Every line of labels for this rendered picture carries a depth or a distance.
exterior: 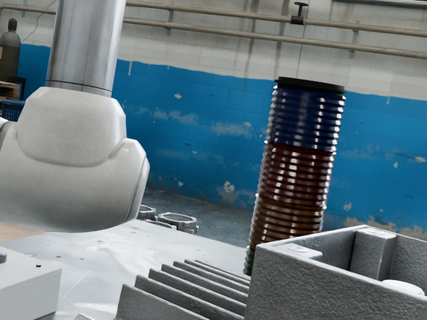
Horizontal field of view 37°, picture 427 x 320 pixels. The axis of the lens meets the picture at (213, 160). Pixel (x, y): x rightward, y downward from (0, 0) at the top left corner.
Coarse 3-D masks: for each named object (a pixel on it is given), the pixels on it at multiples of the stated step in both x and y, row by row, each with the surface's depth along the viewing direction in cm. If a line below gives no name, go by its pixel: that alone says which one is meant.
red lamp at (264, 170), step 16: (272, 144) 52; (272, 160) 52; (288, 160) 51; (304, 160) 50; (320, 160) 51; (272, 176) 51; (288, 176) 51; (304, 176) 51; (320, 176) 51; (272, 192) 51; (288, 192) 51; (304, 192) 51; (320, 192) 51
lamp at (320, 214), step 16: (256, 208) 53; (272, 208) 51; (288, 208) 51; (304, 208) 51; (320, 208) 52; (256, 224) 53; (272, 224) 51; (288, 224) 51; (304, 224) 51; (320, 224) 53; (256, 240) 53; (272, 240) 51
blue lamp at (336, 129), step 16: (288, 96) 50; (304, 96) 50; (320, 96) 50; (336, 96) 50; (272, 112) 52; (288, 112) 51; (304, 112) 50; (320, 112) 50; (336, 112) 51; (272, 128) 52; (288, 128) 51; (304, 128) 50; (320, 128) 50; (336, 128) 51; (288, 144) 51; (304, 144) 50; (320, 144) 51; (336, 144) 52
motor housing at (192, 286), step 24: (168, 264) 33; (192, 264) 34; (216, 264) 35; (144, 288) 31; (168, 288) 30; (192, 288) 31; (216, 288) 31; (240, 288) 31; (120, 312) 31; (144, 312) 30; (168, 312) 29; (192, 312) 28; (216, 312) 29; (240, 312) 29
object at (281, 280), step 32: (256, 256) 25; (288, 256) 24; (320, 256) 25; (352, 256) 31; (384, 256) 30; (416, 256) 31; (256, 288) 25; (288, 288) 24; (320, 288) 23; (352, 288) 22; (384, 288) 22; (416, 288) 26
